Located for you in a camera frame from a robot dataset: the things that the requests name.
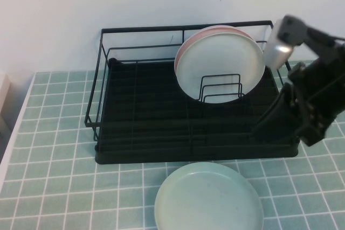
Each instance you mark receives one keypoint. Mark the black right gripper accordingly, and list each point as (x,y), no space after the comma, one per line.
(323,90)

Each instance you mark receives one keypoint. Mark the green round plate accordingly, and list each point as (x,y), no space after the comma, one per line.
(207,200)

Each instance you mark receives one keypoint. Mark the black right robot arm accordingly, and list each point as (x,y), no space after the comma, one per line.
(326,38)

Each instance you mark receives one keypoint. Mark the cream round plate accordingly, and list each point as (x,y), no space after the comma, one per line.
(221,63)

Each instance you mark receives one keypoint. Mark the pink round plate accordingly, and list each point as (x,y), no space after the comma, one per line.
(205,31)

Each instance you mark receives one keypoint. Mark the black plastic drip tray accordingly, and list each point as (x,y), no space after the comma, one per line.
(151,157)

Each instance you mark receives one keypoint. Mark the green checked tablecloth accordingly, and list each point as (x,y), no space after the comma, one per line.
(59,173)

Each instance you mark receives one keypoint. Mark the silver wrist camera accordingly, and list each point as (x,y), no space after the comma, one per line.
(277,52)

